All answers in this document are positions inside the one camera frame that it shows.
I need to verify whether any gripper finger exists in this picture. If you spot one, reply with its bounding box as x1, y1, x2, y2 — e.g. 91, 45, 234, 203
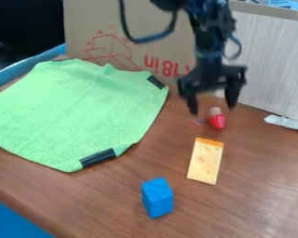
224, 81, 244, 112
183, 91, 200, 117

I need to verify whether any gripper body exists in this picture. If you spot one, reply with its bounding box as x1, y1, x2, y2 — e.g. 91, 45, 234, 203
176, 54, 249, 99

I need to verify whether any red toy figure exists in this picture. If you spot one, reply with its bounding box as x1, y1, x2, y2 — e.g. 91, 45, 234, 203
207, 106, 228, 131

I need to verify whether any green cloth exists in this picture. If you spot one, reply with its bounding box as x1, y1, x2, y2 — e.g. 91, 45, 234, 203
0, 58, 170, 174

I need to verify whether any white board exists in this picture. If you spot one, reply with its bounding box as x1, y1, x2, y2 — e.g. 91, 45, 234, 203
221, 10, 298, 124

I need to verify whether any yellow toy cheese wedge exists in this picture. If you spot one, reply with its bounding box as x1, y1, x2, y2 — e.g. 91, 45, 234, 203
186, 137, 225, 186

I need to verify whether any white crumpled paper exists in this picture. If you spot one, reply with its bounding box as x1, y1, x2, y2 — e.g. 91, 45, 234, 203
263, 113, 298, 132

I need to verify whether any cardboard box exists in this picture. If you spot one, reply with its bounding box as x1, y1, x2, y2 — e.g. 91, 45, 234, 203
61, 0, 298, 91

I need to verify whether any blue block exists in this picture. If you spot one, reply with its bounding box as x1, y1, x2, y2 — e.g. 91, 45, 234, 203
139, 176, 176, 219

